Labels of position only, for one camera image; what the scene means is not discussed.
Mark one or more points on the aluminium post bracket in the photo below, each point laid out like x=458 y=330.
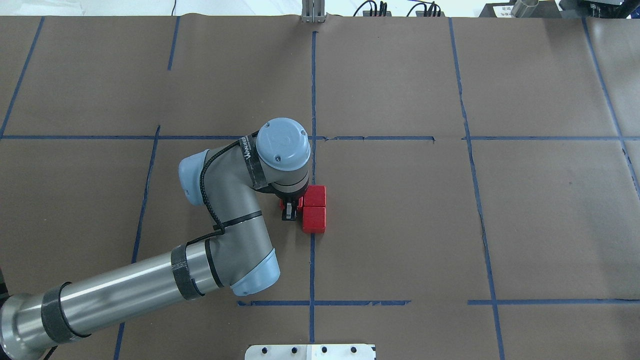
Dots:
x=313 y=11

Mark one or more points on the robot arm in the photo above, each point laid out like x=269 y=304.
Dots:
x=97 y=230

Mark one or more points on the silver metal cylinder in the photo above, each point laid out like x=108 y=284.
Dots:
x=524 y=8

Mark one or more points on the white metal base plate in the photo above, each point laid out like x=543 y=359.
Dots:
x=340 y=351

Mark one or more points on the grey box with label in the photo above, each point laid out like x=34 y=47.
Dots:
x=497 y=10

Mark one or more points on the black cable plugs left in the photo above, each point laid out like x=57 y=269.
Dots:
x=373 y=9

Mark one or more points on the red block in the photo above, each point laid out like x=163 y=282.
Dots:
x=314 y=219
x=299 y=206
x=315 y=196

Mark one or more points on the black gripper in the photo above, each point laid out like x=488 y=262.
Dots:
x=289 y=209

